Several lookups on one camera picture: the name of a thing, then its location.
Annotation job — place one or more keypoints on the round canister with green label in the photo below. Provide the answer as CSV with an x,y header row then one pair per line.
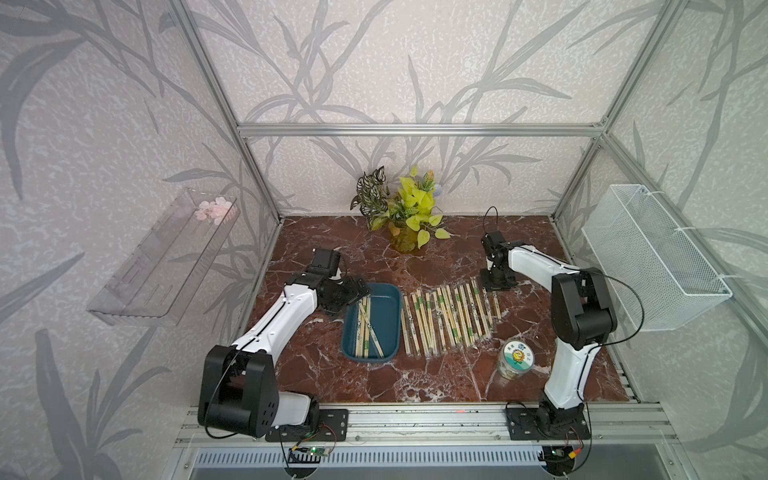
x,y
515,359

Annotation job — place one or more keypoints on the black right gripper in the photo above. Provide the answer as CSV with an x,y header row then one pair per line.
x,y
488,286

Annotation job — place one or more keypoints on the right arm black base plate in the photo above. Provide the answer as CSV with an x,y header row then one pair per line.
x,y
546,422

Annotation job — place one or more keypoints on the teal plastic storage box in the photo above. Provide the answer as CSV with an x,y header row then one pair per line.
x,y
386,303

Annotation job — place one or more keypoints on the chopstick pair eleventh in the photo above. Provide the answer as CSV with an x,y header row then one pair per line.
x,y
496,307

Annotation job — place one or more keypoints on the clear acrylic wall shelf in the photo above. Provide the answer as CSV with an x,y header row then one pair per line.
x,y
160,278

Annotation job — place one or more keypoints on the aluminium front rail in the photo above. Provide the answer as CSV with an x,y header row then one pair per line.
x,y
453,424

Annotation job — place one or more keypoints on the white wire mesh basket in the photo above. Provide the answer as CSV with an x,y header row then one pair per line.
x,y
637,241

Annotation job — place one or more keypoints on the pink artificial flower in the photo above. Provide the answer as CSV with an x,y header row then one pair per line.
x,y
214,211

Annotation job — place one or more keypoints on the wrapped chopsticks panda print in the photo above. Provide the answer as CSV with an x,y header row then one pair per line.
x,y
374,340

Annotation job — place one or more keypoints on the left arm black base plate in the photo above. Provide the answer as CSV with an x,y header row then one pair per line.
x,y
325,424

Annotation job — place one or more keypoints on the artificial green potted plant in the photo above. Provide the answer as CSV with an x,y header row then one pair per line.
x,y
409,214

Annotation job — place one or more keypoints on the wrapped chopsticks green band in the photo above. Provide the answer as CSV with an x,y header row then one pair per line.
x,y
362,337

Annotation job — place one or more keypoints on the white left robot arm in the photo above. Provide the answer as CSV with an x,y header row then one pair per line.
x,y
239,390

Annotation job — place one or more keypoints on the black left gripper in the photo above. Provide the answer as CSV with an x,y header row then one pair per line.
x,y
354,293

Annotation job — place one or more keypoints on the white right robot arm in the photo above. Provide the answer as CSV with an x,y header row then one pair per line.
x,y
581,312

